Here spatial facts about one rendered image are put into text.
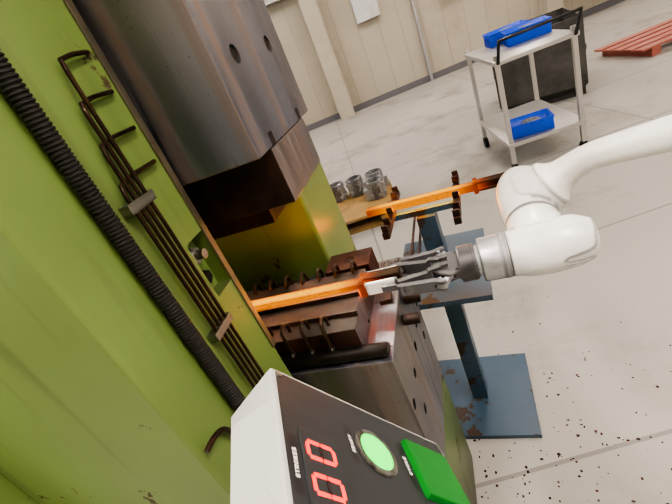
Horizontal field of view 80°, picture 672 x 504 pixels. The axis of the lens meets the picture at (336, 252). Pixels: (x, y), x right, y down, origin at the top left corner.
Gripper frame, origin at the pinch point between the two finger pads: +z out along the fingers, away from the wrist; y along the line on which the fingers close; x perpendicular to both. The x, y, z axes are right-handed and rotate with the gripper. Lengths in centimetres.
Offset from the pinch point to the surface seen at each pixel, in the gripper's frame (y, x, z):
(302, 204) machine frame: 22.7, 13.7, 19.7
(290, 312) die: -4.0, -0.8, 21.9
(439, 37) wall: 840, -30, -36
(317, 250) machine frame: 22.6, -0.7, 21.4
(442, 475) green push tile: -43.9, 0.8, -11.5
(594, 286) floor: 106, -100, -68
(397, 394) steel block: -15.9, -17.7, 1.0
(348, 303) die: -4.9, -0.8, 7.4
